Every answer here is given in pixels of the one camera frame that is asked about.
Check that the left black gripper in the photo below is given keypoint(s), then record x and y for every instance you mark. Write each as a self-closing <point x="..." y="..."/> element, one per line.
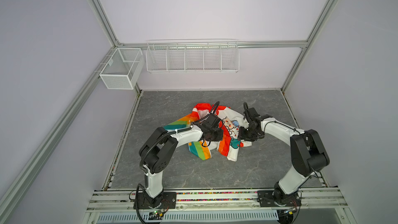
<point x="219" y="136"/>

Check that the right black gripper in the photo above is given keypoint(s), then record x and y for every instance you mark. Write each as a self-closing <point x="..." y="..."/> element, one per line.
<point x="241" y="135"/>

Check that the colourful red white kids jacket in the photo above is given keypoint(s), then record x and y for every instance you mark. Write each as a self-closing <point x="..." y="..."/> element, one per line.
<point x="231" y="122"/>

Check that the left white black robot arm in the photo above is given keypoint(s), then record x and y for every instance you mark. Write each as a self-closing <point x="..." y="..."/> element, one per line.
<point x="157" y="152"/>

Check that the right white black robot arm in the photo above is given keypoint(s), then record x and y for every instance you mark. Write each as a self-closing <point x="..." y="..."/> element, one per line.
<point x="308" y="154"/>

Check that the white mesh box basket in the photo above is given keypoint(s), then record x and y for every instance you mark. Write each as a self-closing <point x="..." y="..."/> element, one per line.
<point x="123" y="68"/>

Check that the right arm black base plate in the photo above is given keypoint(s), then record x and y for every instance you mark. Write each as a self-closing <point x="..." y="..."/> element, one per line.
<point x="276" y="198"/>

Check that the long white wire basket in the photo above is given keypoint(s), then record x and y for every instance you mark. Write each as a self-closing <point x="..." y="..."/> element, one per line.
<point x="192" y="55"/>

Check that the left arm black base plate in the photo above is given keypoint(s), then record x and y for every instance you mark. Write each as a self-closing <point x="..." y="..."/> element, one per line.
<point x="165" y="200"/>

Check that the aluminium front rail frame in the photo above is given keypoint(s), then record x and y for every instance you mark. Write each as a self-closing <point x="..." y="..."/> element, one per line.
<point x="319" y="205"/>

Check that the white vented cable duct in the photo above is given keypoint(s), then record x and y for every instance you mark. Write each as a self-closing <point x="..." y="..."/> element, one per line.
<point x="174" y="217"/>

